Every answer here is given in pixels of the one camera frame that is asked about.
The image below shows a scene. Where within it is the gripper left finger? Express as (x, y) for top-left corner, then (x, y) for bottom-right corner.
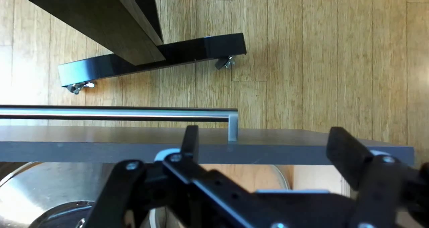
(83, 125), (279, 228)

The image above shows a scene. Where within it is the silver bar drawer handle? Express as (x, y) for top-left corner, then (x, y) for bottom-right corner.
(0, 105), (239, 142)

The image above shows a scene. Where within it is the grey drawer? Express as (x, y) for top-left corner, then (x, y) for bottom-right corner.
(0, 105), (416, 228)

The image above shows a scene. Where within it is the dark table with black wheeled base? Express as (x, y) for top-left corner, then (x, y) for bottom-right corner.
(0, 0), (247, 95)

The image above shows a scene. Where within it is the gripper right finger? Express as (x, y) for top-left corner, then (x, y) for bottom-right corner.
(326, 127), (429, 228)

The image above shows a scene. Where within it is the stainless steel pot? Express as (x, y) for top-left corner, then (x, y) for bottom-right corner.
(0, 161), (291, 228)

